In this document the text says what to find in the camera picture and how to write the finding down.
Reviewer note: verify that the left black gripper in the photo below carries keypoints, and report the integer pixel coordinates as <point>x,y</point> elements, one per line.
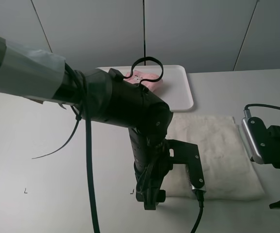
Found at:
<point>150,166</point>

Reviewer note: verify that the cream white towel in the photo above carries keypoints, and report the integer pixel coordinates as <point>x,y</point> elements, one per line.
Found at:
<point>228,172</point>

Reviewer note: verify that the pink towel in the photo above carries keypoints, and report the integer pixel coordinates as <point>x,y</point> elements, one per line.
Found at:
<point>138,76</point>

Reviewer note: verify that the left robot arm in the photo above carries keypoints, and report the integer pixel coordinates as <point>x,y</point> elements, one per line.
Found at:
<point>101,96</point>

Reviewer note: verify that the white rectangular plastic tray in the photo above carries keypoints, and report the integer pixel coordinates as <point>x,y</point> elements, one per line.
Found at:
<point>174,90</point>

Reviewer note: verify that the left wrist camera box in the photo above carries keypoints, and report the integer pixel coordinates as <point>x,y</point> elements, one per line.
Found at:
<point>187,154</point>

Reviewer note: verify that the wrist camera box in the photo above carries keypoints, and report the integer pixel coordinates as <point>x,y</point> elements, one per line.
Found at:
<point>187,154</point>
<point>255,134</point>

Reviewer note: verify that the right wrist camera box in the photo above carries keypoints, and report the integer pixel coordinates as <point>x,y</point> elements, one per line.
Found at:
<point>255,134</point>

